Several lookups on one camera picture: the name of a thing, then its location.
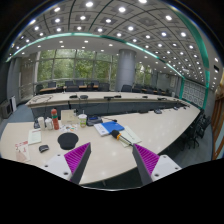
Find white cup with green lid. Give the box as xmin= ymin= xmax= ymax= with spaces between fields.
xmin=78 ymin=114 xmax=87 ymax=128

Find white paper sheets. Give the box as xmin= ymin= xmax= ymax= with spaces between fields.
xmin=119 ymin=126 xmax=141 ymax=147

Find red bottle with green cap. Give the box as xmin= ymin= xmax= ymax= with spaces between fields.
xmin=51 ymin=109 xmax=59 ymax=130

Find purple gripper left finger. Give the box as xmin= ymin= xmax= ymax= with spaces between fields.
xmin=42 ymin=142 xmax=92 ymax=185

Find black desk device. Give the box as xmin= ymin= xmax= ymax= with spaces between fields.
xmin=86 ymin=116 xmax=102 ymax=126

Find beige standing card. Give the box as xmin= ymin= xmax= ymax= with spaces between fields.
xmin=61 ymin=110 xmax=77 ymax=125

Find white paper booklet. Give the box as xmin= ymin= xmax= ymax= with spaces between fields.
xmin=28 ymin=129 xmax=42 ymax=145

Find red and white leaflet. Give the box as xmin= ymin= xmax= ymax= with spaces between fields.
xmin=15 ymin=141 xmax=30 ymax=162

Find blue notebook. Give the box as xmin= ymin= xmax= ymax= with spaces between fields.
xmin=102 ymin=121 xmax=124 ymax=133

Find white plastic bottle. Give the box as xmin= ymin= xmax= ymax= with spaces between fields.
xmin=45 ymin=117 xmax=53 ymax=130

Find round black mouse pad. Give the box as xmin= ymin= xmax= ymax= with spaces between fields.
xmin=57 ymin=133 xmax=79 ymax=150

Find small black computer mouse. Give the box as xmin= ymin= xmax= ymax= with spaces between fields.
xmin=39 ymin=145 xmax=49 ymax=153

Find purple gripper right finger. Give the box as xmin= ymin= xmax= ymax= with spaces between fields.
xmin=131 ymin=143 xmax=183 ymax=187

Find grey round pillar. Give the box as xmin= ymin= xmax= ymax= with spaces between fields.
xmin=115 ymin=49 xmax=136 ymax=91

